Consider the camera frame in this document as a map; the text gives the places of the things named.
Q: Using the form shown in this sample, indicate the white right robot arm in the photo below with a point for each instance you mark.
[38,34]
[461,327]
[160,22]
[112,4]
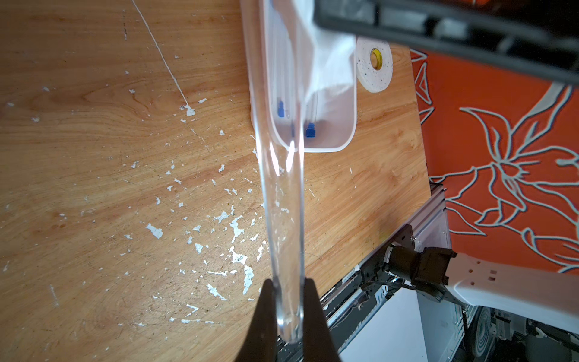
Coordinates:
[497,89]

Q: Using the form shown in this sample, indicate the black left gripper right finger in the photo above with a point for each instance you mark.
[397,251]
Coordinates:
[317,343]

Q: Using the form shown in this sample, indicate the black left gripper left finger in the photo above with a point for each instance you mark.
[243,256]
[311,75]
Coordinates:
[260,342]

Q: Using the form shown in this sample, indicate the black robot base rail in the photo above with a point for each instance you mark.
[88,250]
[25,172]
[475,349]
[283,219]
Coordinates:
[374,315]

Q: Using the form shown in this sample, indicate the white wipe tissue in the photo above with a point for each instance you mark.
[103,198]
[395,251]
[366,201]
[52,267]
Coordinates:
[323,57]

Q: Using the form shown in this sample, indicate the test tube blue cap pair-right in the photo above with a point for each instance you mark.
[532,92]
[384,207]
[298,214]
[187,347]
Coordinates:
[278,143]

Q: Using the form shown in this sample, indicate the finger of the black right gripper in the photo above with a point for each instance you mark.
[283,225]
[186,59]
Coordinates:
[538,38]

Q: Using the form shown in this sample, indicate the white plastic tray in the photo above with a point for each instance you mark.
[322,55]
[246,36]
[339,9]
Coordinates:
[336,122]

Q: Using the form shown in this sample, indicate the clear test tube blue cap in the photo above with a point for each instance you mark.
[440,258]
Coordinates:
[279,71]

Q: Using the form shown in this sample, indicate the white flat tape disc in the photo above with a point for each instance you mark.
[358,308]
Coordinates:
[375,64]

